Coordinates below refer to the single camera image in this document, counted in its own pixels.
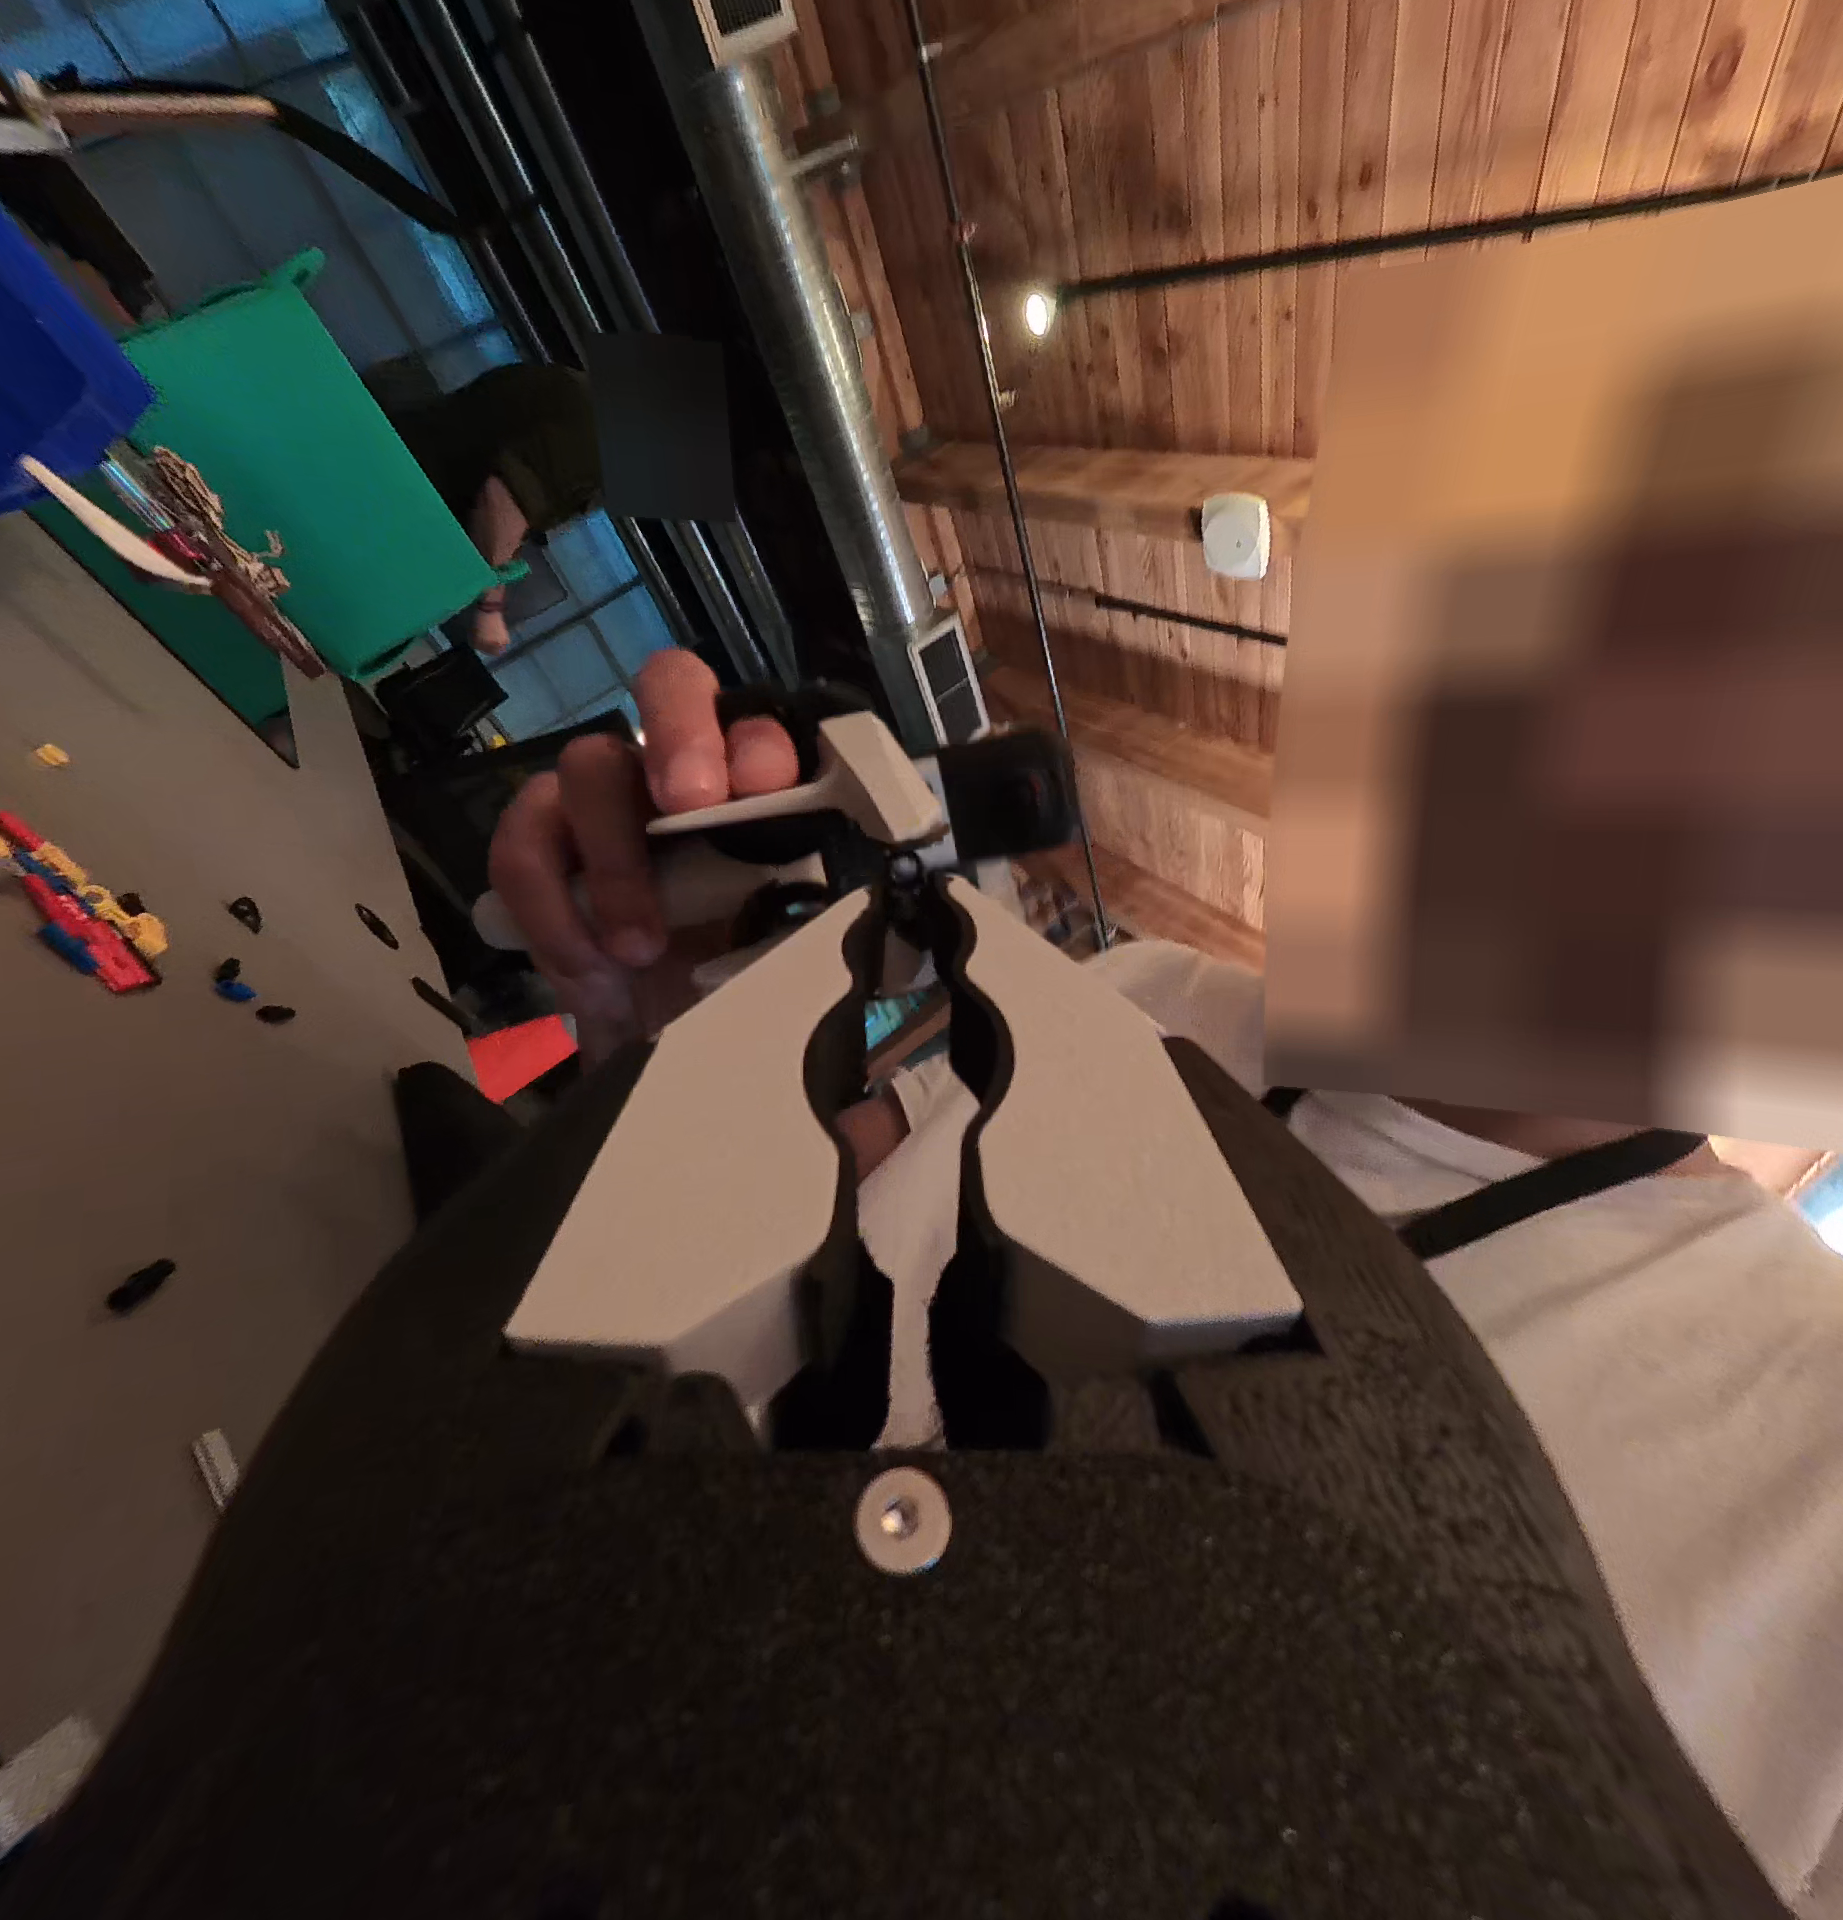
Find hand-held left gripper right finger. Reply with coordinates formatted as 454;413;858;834
929;874;1308;1452

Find silver ventilation duct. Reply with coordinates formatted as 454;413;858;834
678;44;957;707

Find black lanyard strap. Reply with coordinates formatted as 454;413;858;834
1267;1088;1716;1262

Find white air vent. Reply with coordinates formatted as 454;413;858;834
693;0;803;64
904;610;996;749

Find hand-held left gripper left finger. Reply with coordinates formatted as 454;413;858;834
504;884;875;1452

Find white wall sensor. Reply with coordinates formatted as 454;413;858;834
1199;490;1276;582

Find green plastic bin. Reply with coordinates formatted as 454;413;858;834
28;246;538;726

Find beige chain bundle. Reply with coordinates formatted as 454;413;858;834
104;441;328;670

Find blue plastic bin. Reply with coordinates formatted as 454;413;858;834
0;161;161;530

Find scattered black toy pieces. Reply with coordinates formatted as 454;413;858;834
104;894;483;1319

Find person's white shirt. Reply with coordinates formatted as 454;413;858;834
1087;938;1843;1920

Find person's right hand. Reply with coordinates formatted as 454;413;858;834
487;647;805;1064

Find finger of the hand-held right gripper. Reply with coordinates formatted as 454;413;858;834
821;707;953;852

